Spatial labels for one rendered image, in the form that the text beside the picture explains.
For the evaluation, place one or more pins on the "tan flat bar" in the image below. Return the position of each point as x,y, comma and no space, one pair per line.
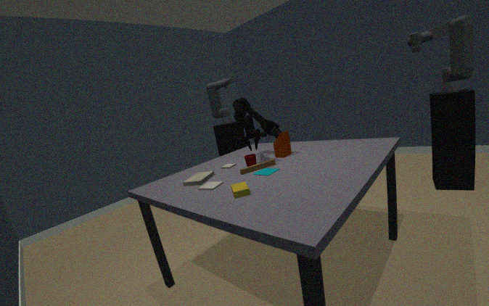
257,167

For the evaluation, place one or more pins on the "yellow block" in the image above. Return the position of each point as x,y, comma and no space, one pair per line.
240,190

